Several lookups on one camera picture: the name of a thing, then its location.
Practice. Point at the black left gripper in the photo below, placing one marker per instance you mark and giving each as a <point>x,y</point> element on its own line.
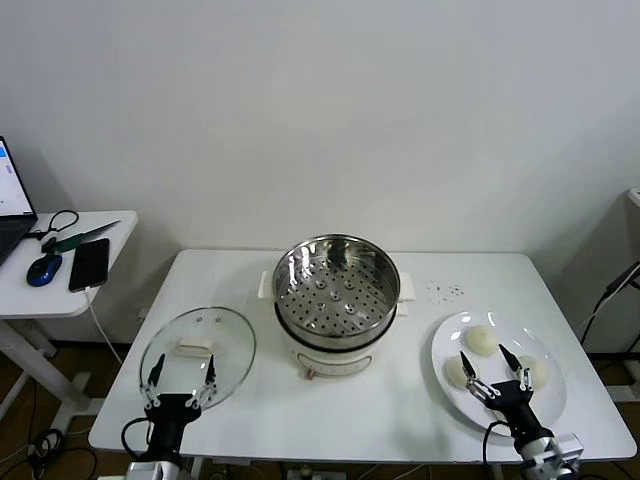
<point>170,415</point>

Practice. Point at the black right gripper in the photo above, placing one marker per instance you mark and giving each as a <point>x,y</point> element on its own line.
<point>515,407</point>

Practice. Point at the round glass pot lid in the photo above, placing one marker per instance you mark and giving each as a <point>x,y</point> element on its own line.
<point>200,367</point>

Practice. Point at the white steamed baozi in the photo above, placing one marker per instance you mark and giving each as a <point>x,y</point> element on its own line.
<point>539,370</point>
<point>454,372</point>
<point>481,339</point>

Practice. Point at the perforated steel steamer basket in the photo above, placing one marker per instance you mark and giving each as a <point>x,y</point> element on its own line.
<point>337,295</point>

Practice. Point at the white round plate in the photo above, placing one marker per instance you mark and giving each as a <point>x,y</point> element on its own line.
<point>545,405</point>

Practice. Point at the black smartphone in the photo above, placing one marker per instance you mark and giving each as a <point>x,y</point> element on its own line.
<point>90,265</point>

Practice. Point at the white side table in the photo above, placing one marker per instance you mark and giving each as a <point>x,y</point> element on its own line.
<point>55,300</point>

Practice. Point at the white electric cooker pot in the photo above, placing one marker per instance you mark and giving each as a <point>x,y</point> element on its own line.
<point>335,362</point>

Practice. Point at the white power strip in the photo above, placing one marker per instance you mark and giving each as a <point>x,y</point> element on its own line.
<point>310,472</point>

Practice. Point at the blue computer mouse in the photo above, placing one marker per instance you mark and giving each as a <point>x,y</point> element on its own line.
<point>44,270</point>

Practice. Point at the black laptop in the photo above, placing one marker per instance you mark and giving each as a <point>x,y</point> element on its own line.
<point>10,220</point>

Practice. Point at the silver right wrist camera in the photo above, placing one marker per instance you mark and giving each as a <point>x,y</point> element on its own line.
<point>567,450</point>

